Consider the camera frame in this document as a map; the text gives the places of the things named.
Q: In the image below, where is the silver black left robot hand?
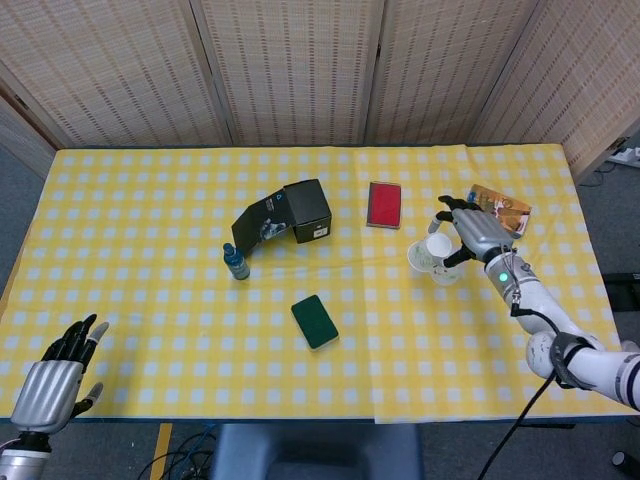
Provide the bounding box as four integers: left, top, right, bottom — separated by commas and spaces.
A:
9, 313, 110, 434

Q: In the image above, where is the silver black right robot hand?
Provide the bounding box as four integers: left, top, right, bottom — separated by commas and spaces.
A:
427, 195, 516, 267

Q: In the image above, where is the white floral paper cup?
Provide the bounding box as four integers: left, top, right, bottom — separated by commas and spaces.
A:
407, 233, 454, 275
428, 260, 465, 288

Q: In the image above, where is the orange printed snack package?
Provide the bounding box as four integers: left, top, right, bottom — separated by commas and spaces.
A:
467, 183, 533, 239

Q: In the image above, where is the red rectangular box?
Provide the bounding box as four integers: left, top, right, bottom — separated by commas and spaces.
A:
366, 181, 403, 230

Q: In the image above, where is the yellow checked tablecloth sheet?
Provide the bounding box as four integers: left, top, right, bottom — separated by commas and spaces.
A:
0, 147, 377, 422
357, 143, 640, 425

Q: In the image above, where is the woven folding screen panel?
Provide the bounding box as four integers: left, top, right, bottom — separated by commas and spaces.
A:
189, 0, 387, 147
0, 0, 234, 149
363, 0, 542, 146
469, 0, 640, 182
0, 94, 57, 182

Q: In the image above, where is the black cardboard box with flap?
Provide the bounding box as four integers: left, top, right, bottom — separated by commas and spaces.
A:
230, 178, 333, 256

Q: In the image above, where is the green and yellow sponge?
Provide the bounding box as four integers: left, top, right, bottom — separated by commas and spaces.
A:
290, 294, 340, 353

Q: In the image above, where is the blue spray bottle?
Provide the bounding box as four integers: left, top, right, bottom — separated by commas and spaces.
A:
222, 242, 251, 281

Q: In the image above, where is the blue-grey robot torso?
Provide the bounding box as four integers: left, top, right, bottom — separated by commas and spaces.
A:
212, 423, 426, 480

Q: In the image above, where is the floor cable bundle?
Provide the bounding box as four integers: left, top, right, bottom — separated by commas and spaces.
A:
138, 424, 217, 480

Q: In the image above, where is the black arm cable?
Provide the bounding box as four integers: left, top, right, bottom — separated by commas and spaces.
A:
474, 249, 569, 480

